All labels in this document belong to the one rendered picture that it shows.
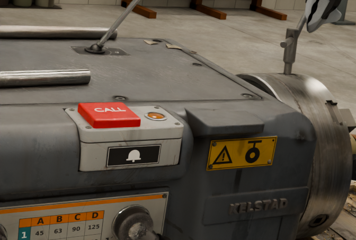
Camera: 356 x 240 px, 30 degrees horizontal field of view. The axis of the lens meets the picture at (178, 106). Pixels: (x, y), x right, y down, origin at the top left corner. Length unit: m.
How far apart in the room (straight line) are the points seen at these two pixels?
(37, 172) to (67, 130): 0.06
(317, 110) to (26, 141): 0.57
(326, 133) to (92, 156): 0.50
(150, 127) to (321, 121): 0.43
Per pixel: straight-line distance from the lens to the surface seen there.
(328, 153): 1.15
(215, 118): 0.87
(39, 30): 1.16
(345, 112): 1.23
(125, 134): 0.79
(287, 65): 1.24
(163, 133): 0.81
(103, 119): 0.78
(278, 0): 10.42
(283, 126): 0.95
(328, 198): 1.18
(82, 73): 0.92
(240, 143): 0.91
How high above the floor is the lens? 1.53
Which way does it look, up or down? 18 degrees down
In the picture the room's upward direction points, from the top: 9 degrees clockwise
